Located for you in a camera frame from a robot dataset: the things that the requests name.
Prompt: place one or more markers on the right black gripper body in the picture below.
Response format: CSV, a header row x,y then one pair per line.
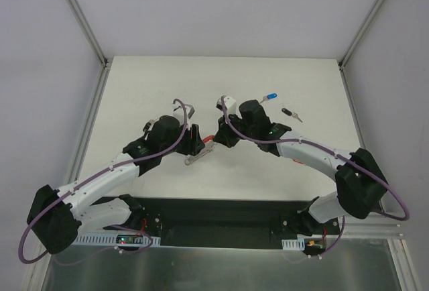
x,y
224,133

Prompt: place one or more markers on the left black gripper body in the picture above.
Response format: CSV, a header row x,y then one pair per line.
x,y
193,140

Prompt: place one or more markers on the red handled keyring organizer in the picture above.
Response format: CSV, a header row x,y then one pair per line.
x,y
209,146

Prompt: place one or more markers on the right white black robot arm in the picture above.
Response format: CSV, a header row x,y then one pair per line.
x,y
360,183

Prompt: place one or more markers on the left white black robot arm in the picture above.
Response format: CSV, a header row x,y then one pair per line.
x,y
82,196

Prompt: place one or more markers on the black tag key near organizer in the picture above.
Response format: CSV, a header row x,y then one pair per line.
x,y
147,127

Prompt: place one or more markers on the blue tag key right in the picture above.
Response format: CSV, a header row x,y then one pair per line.
x,y
268,97

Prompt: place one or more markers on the black tag key right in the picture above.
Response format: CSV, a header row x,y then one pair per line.
x,y
291,114

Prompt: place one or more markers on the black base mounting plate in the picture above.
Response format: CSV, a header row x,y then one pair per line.
x,y
238,224

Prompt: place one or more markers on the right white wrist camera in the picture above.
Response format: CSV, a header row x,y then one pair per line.
x,y
227,103

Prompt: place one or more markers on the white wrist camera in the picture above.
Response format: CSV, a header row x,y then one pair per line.
x,y
181,113
227,103

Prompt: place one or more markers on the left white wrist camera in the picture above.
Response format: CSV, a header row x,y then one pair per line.
x,y
181,113

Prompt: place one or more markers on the left aluminium frame post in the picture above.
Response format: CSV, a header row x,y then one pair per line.
x,y
87,31

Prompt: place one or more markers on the aluminium frame post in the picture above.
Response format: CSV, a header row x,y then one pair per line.
x,y
87,31
364,27

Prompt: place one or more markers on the right white cable duct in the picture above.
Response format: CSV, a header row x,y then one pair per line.
x,y
293,244

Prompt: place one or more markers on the white cable duct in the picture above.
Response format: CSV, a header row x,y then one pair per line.
x,y
115,239
293,244

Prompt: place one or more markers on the left white cable duct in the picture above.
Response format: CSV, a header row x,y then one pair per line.
x,y
115,239

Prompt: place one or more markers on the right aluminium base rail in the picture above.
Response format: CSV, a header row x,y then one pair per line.
x,y
373,227

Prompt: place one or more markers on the right aluminium frame post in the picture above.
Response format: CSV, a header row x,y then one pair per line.
x,y
364,27

